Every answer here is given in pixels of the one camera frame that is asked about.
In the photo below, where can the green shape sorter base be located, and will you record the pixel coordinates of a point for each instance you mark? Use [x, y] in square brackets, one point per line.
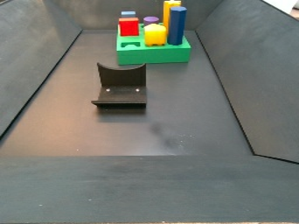
[133, 52]

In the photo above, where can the yellow pentagon block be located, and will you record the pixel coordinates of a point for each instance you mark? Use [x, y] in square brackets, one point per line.
[154, 35]

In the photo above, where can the red square block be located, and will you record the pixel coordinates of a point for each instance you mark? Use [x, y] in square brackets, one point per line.
[129, 26]

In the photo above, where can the purple cylinder block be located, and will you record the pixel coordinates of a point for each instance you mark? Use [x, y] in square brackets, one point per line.
[152, 20]

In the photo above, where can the light blue square block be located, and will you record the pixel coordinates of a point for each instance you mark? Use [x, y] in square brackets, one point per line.
[128, 14]

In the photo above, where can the black curved fixture stand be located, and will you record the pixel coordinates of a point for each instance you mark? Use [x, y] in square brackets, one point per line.
[122, 86]

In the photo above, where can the dark blue hexagon block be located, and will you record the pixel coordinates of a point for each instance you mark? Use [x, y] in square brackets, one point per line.
[177, 25]

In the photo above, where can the orange star block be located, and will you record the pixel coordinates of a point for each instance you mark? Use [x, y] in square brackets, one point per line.
[168, 5]

